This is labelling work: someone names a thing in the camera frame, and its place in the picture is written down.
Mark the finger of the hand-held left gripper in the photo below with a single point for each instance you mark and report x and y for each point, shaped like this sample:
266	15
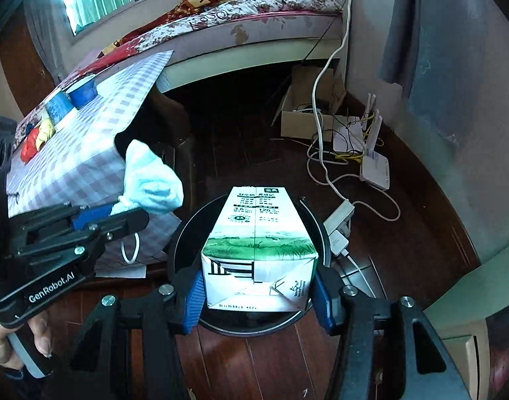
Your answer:
125	221
90	216

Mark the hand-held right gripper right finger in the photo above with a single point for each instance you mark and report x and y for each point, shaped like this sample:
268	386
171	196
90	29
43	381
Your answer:
323	300

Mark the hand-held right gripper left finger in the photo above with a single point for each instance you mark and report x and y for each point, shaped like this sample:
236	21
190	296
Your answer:
194	300

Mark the white blue tissue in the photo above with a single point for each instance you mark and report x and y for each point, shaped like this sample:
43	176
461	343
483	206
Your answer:
150	183

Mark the black round trash bin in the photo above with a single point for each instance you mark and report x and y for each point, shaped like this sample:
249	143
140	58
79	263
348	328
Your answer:
183	233

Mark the green white milk carton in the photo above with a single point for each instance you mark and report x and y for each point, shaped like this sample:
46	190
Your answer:
258	250

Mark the person's left hand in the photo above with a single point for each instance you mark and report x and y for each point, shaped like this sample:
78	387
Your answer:
41	337

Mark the white power strip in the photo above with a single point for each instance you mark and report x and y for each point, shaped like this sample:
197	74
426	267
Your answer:
340	225

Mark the pink white checkered tablecloth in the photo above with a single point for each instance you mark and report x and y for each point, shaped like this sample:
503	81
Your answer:
92	133

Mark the red crumpled wrapper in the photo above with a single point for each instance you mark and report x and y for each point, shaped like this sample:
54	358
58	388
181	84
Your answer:
29	148

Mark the yellow crumpled wrapper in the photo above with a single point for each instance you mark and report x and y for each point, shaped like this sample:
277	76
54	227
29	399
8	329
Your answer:
46	133

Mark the blue cup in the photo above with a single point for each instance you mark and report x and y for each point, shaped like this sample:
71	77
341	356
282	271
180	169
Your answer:
83	93
56	108

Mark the flat white router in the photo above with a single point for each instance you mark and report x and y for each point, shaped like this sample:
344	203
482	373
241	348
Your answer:
375	171

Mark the pale green cabinet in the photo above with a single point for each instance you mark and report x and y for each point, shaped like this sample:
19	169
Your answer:
467	283

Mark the white router with antennas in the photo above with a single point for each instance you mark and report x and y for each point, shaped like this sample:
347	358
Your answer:
346	141

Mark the brown wooden door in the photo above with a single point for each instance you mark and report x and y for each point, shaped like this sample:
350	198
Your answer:
17	71

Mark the cardboard box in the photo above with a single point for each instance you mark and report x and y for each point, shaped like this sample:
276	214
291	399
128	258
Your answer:
296	125

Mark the grey curtain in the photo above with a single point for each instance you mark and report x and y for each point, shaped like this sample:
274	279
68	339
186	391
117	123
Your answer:
46	37

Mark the bed mattress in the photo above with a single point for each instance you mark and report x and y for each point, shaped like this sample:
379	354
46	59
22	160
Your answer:
279	33

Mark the floral bed quilt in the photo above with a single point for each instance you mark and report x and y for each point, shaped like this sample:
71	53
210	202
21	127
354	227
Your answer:
279	4

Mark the grey blue hanging cloth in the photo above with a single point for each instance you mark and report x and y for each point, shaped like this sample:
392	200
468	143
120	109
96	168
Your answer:
421	50

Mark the white bed frame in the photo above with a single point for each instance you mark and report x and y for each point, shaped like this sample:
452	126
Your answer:
238	71

